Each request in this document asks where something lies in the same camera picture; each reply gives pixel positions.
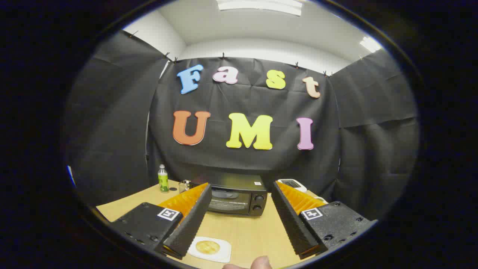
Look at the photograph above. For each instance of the black toaster oven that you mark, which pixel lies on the black toaster oven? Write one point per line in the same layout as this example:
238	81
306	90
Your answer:
239	201

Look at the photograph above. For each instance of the long ceiling light panel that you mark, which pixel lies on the long ceiling light panel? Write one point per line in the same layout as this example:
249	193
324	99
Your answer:
261	5

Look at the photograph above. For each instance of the small ceiling light panel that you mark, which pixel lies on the small ceiling light panel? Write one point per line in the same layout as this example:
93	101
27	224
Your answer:
369	44

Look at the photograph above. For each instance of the green label plastic bottle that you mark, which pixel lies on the green label plastic bottle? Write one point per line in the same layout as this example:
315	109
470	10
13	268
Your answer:
163	181

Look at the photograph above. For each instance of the small white button device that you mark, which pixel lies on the small white button device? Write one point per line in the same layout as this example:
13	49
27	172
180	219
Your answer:
321	200

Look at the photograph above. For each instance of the white square plate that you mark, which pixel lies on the white square plate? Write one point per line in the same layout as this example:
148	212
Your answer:
224	254

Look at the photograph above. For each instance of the white pop-up toaster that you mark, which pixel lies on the white pop-up toaster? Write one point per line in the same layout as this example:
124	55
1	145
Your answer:
293	184

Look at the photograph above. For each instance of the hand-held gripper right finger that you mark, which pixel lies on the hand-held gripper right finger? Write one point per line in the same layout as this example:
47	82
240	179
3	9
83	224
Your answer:
291	220

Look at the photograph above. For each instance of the black backdrop cloth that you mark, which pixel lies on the black backdrop cloth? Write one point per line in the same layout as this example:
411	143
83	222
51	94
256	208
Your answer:
242	104

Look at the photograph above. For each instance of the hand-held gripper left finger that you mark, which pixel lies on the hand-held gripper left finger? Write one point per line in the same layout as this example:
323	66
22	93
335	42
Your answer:
194	220

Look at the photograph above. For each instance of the small clear glass cup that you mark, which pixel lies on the small clear glass cup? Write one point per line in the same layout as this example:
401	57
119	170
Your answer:
184	186

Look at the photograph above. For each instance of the round golden bread bun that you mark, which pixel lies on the round golden bread bun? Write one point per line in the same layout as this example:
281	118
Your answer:
207	247

